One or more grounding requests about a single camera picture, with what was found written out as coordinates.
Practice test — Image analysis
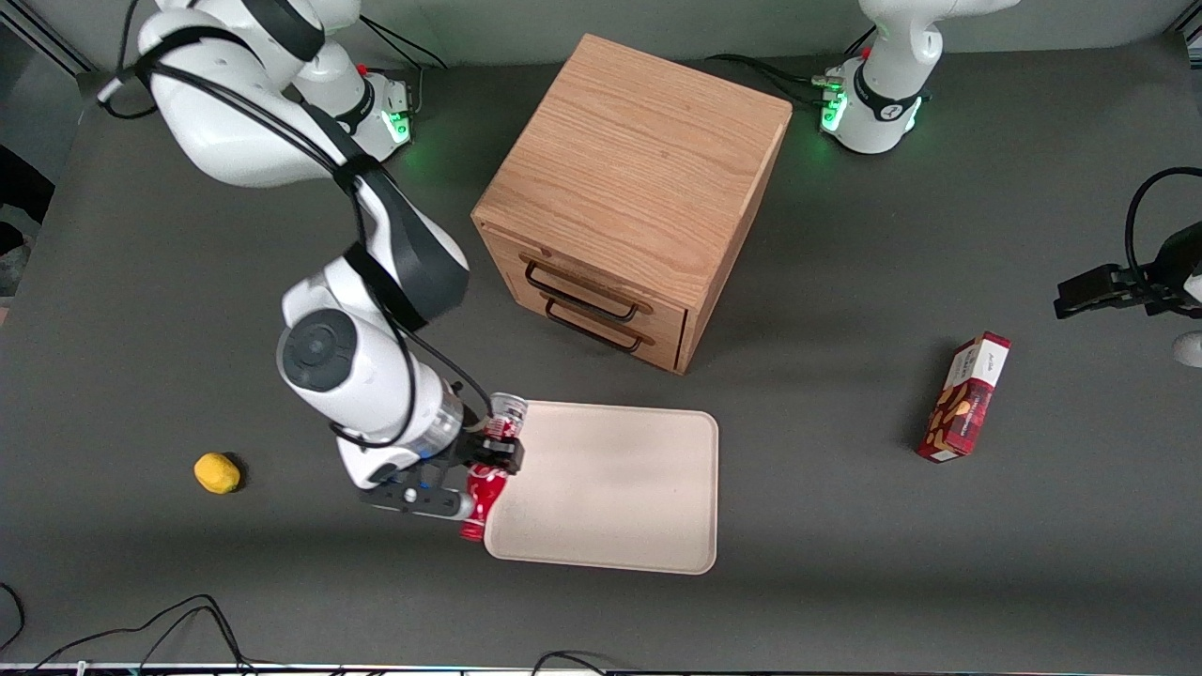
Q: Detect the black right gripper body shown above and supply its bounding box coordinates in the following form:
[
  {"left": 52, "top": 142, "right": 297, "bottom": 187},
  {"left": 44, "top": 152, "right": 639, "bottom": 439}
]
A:
[{"left": 424, "top": 424, "right": 491, "bottom": 493}]

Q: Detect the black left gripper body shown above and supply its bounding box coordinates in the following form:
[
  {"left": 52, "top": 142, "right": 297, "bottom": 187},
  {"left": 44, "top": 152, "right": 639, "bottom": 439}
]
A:
[{"left": 1132, "top": 222, "right": 1202, "bottom": 318}]

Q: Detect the red coke bottle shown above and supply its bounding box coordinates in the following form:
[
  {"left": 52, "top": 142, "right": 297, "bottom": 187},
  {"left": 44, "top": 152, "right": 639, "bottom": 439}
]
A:
[{"left": 458, "top": 392, "right": 530, "bottom": 545}]

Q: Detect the beige plastic tray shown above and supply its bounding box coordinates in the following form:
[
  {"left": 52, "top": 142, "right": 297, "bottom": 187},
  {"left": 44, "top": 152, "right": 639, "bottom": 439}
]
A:
[{"left": 483, "top": 399, "right": 721, "bottom": 576}]

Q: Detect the red cookie box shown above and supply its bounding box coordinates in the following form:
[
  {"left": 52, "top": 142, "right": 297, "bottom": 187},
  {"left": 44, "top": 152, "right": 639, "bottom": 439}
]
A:
[{"left": 917, "top": 331, "right": 1013, "bottom": 464}]

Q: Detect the wooden drawer front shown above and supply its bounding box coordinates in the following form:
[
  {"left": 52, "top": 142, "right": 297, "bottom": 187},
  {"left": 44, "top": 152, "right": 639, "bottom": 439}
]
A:
[
  {"left": 502, "top": 270, "right": 689, "bottom": 375},
  {"left": 479, "top": 223, "right": 693, "bottom": 331}
]

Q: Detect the yellow lemon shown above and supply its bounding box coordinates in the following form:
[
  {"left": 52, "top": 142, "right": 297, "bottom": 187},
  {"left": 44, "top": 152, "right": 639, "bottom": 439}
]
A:
[{"left": 193, "top": 453, "right": 242, "bottom": 496}]

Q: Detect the wooden drawer cabinet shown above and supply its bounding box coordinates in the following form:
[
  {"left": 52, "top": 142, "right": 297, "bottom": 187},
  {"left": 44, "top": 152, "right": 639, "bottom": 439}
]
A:
[{"left": 471, "top": 34, "right": 794, "bottom": 376}]

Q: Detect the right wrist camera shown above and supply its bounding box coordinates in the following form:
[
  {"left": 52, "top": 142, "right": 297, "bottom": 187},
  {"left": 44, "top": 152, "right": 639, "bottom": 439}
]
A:
[{"left": 358, "top": 473, "right": 477, "bottom": 524}]

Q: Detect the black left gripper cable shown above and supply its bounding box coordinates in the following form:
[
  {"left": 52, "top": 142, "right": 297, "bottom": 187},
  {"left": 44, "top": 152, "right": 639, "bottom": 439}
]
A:
[{"left": 1124, "top": 166, "right": 1202, "bottom": 284}]

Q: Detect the black metal drawer handle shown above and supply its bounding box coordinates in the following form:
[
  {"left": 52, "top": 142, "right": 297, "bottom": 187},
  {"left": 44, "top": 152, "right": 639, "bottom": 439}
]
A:
[
  {"left": 545, "top": 299, "right": 647, "bottom": 355},
  {"left": 524, "top": 260, "right": 641, "bottom": 325}
]

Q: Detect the black table edge cable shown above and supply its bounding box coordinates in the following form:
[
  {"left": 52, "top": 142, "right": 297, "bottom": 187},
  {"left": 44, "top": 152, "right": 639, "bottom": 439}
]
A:
[
  {"left": 530, "top": 650, "right": 613, "bottom": 676},
  {"left": 0, "top": 581, "right": 26, "bottom": 653},
  {"left": 26, "top": 593, "right": 256, "bottom": 675}
]

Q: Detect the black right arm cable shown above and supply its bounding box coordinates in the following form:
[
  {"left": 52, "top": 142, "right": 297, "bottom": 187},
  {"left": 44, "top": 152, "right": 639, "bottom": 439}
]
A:
[{"left": 97, "top": 0, "right": 496, "bottom": 448}]

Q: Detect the black left base cable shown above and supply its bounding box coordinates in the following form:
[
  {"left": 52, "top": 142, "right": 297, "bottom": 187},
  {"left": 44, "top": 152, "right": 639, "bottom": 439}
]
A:
[{"left": 705, "top": 26, "right": 878, "bottom": 110}]

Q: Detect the black base cable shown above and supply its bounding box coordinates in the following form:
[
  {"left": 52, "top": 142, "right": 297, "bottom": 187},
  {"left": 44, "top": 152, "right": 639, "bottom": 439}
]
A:
[
  {"left": 358, "top": 17, "right": 452, "bottom": 117},
  {"left": 705, "top": 26, "right": 878, "bottom": 110}
]

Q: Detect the black right base cable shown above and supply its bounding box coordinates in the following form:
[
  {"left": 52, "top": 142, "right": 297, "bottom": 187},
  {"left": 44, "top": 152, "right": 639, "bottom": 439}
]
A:
[{"left": 358, "top": 17, "right": 452, "bottom": 117}]

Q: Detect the aluminium frame bar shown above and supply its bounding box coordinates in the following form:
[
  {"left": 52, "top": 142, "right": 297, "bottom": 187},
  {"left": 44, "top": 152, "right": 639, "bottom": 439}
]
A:
[{"left": 0, "top": 0, "right": 97, "bottom": 76}]

